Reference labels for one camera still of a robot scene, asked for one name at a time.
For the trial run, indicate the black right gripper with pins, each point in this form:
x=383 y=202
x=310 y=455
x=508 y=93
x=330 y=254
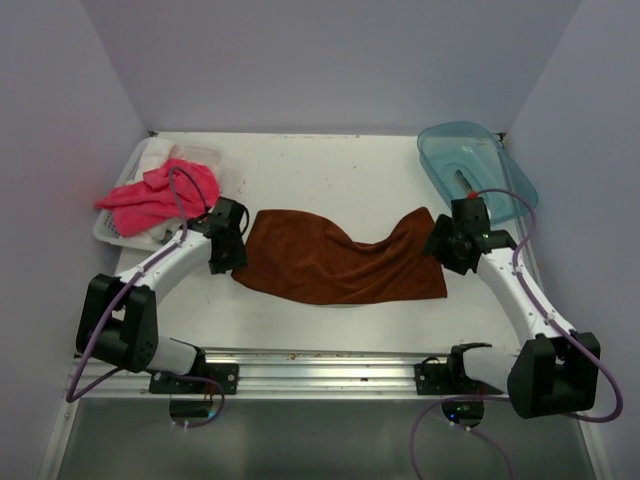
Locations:
x=434 y=245

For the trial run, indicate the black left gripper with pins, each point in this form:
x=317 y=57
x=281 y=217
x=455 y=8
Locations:
x=238 y=259

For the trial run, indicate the brown towel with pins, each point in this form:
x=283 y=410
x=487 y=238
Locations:
x=306 y=258

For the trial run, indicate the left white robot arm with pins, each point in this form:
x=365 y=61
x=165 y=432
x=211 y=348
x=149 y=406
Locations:
x=119 y=319

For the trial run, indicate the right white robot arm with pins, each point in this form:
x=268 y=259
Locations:
x=553 y=371

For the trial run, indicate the pink towel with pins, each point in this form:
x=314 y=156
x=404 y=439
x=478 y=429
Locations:
x=177 y=189

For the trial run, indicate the blue transparent plastic tub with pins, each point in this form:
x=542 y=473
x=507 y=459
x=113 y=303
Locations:
x=461 y=156

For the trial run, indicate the white plastic basket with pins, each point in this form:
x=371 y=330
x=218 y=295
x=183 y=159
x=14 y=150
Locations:
x=104 y=228

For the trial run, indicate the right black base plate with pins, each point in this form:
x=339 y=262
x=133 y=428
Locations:
x=432 y=377

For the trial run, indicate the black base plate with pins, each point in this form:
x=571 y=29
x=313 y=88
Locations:
x=432 y=377
x=212 y=378

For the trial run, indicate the aluminium mounting rail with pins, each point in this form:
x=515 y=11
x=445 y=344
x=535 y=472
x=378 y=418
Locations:
x=274 y=374

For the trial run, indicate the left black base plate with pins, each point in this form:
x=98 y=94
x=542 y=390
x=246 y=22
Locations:
x=212 y=378

